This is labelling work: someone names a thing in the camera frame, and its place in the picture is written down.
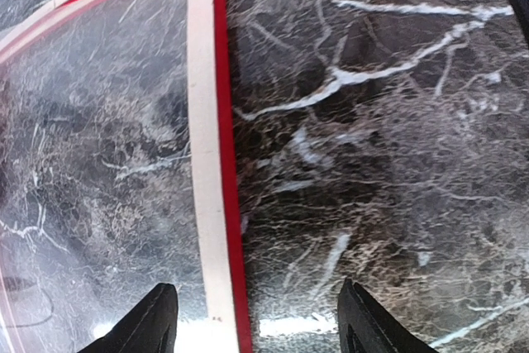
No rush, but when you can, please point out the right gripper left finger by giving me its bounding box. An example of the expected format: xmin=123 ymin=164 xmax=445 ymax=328
xmin=79 ymin=283 xmax=179 ymax=353

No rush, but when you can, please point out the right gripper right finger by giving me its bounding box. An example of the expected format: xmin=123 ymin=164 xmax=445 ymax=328
xmin=337 ymin=278 xmax=436 ymax=353

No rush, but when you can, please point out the red wooden picture frame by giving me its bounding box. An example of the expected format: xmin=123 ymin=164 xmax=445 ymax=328
xmin=1 ymin=0 xmax=252 ymax=352

